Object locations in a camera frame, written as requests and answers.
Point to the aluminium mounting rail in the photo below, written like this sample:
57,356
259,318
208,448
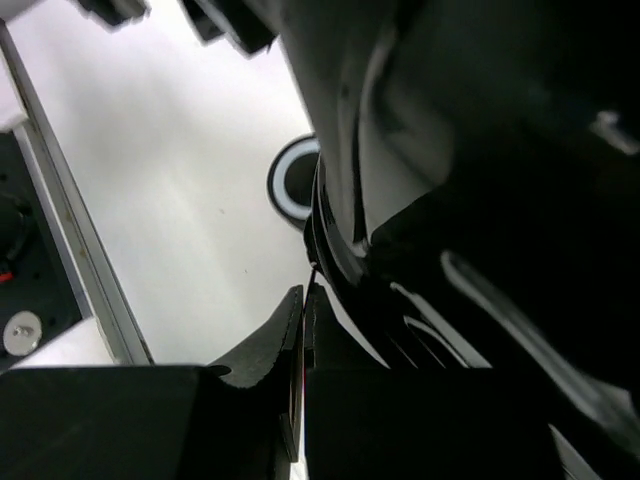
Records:
108,333

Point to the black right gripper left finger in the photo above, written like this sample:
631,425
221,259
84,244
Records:
236,418

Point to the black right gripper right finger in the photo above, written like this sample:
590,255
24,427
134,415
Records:
366,421

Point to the black white space suitcase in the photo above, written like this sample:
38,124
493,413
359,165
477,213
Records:
477,189

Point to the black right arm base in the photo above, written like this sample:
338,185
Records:
33,278

